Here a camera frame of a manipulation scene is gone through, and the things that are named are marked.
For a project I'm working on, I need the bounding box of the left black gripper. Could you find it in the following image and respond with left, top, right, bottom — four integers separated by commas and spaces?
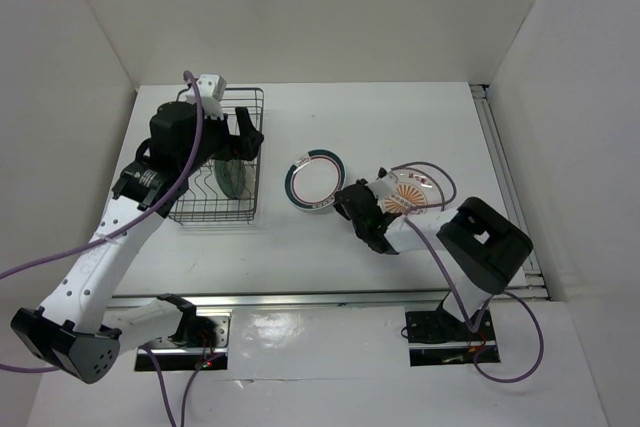
180, 105, 263, 175

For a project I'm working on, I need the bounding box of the blue patterned plate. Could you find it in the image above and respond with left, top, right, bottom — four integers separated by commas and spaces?
214, 159, 242, 200

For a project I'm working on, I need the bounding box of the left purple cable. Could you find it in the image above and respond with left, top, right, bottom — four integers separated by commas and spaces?
0, 70, 221, 427

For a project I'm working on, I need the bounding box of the grey wire dish rack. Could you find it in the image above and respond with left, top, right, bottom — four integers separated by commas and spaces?
169, 87, 264, 228

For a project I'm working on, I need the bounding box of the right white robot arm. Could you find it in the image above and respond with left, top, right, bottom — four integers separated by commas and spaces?
333, 179, 533, 339

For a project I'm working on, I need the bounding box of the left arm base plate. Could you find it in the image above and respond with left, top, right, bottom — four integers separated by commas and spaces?
150, 311, 231, 372

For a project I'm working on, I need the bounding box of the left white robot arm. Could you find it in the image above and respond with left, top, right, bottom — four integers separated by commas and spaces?
11, 72, 264, 384

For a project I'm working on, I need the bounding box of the aluminium frame rail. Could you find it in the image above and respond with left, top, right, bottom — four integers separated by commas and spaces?
107, 82, 551, 309

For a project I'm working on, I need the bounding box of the clear glass plate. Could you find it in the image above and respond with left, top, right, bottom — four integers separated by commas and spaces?
239, 161, 256, 200

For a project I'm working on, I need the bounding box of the green red rimmed plate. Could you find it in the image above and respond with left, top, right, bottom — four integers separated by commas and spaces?
284, 149, 346, 214

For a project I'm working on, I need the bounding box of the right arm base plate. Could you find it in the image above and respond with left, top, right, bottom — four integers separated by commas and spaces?
400, 309, 500, 367

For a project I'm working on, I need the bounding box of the orange sunburst plate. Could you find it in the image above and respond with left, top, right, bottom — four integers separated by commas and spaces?
379, 163, 458, 214

